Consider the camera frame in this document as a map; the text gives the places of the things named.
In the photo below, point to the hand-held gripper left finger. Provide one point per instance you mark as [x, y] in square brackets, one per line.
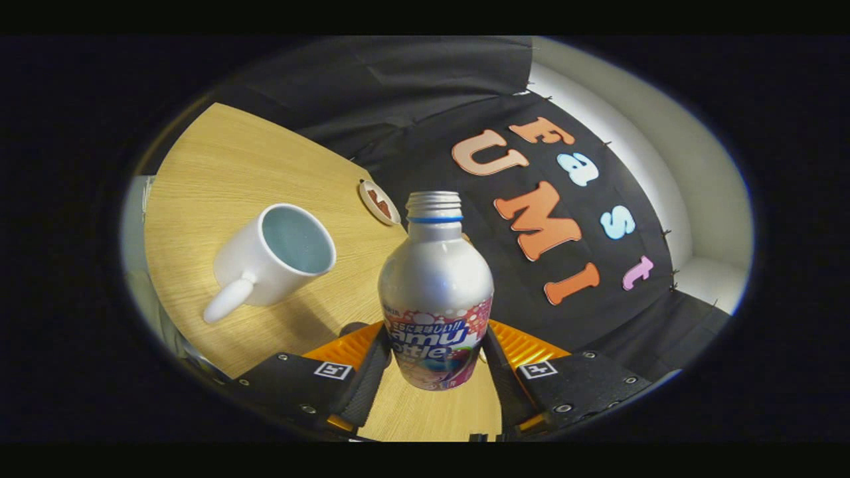
[372, 378]

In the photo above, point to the silver juice bottle pink label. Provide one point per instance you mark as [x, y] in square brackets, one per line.
[435, 279]

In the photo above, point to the white cup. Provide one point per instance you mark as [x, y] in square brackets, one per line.
[252, 265]

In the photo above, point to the brown food piece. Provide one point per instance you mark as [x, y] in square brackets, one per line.
[374, 195]
[384, 209]

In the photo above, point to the black backdrop cloth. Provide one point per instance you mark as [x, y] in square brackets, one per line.
[431, 86]

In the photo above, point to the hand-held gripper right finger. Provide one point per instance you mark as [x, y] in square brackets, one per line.
[501, 386]

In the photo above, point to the wooden table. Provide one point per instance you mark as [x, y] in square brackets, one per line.
[199, 166]

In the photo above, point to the white round plate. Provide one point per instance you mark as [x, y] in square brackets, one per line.
[392, 216]

